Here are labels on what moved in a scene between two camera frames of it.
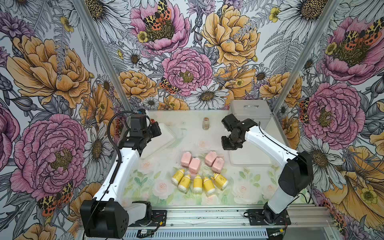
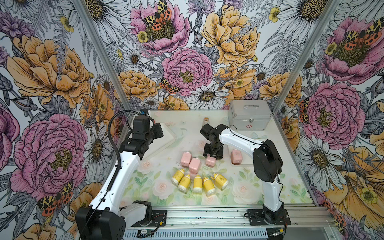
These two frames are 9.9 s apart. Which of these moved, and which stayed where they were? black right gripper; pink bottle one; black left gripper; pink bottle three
Moved: black right gripper
Stayed: black left gripper; pink bottle three; pink bottle one
